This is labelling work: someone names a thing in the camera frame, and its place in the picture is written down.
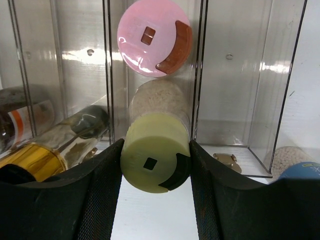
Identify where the black cap gold bottle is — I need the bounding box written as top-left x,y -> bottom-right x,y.
0,105 -> 110,185

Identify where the yellow lid spice bottle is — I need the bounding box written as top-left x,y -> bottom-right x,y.
120,79 -> 192,194

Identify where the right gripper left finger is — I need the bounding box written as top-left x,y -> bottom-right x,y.
0,139 -> 124,240

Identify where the pink lid spice bottle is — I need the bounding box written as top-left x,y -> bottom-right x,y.
117,0 -> 193,78

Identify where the silver lid blue label jar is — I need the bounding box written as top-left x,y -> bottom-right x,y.
270,146 -> 320,183

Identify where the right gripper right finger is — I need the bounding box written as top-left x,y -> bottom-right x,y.
189,141 -> 320,240

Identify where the red label spice jar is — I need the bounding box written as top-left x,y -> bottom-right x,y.
0,84 -> 55,154

